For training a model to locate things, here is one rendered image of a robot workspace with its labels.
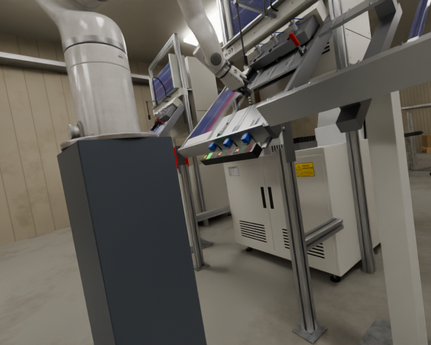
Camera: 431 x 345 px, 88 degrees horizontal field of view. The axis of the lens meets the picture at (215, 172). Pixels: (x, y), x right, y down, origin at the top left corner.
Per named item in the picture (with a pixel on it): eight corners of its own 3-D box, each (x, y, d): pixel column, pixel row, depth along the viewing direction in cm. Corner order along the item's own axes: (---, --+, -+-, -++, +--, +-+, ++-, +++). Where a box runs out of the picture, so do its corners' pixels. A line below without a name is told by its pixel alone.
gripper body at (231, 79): (232, 59, 101) (249, 75, 107) (219, 68, 110) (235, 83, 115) (226, 71, 99) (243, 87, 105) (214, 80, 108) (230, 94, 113)
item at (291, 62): (308, 71, 92) (302, 61, 90) (217, 113, 146) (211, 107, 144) (331, 28, 104) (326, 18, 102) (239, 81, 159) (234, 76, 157)
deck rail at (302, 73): (278, 137, 76) (267, 125, 73) (273, 139, 77) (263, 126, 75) (336, 26, 103) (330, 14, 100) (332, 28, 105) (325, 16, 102)
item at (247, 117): (270, 131, 77) (265, 124, 75) (184, 153, 131) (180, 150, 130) (290, 95, 84) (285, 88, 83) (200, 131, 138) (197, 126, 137)
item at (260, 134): (273, 139, 77) (261, 124, 74) (186, 158, 132) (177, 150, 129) (274, 136, 78) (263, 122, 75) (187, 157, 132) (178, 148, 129)
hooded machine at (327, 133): (375, 172, 377) (365, 93, 370) (369, 179, 334) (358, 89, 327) (330, 176, 427) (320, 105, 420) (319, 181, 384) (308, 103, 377)
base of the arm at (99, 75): (73, 139, 34) (49, 17, 33) (53, 155, 48) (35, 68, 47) (175, 135, 48) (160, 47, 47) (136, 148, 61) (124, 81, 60)
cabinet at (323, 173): (342, 291, 95) (323, 146, 92) (236, 251, 152) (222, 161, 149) (395, 240, 132) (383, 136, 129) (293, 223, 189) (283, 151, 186)
